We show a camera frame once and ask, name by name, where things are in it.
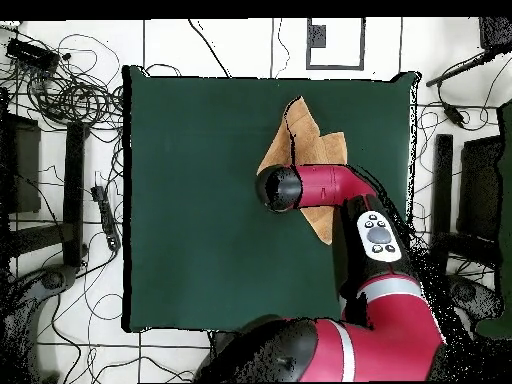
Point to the dark green table cloth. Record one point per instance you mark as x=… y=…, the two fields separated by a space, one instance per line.
x=192 y=240

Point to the black power adapter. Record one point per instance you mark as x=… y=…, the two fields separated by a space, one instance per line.
x=454 y=115

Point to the black stand bar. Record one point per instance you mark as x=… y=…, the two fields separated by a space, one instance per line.
x=443 y=180
x=74 y=192

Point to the black corner box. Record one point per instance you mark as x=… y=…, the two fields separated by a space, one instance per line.
x=496 y=34

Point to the grey square frame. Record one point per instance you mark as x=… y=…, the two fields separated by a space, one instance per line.
x=362 y=44

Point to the dark flat panel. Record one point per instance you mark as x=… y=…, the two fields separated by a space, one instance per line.
x=24 y=168
x=480 y=188

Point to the tan terry towel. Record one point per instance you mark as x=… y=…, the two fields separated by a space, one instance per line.
x=310 y=140

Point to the black rod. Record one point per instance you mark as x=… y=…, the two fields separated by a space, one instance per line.
x=460 y=68

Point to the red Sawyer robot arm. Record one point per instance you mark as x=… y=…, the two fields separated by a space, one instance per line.
x=392 y=340

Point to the grey rounded base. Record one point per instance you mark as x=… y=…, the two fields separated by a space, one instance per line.
x=476 y=298
x=24 y=304

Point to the black electronics box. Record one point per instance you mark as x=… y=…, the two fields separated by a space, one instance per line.
x=32 y=54

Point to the black power strip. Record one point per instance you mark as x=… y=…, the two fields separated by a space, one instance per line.
x=106 y=218

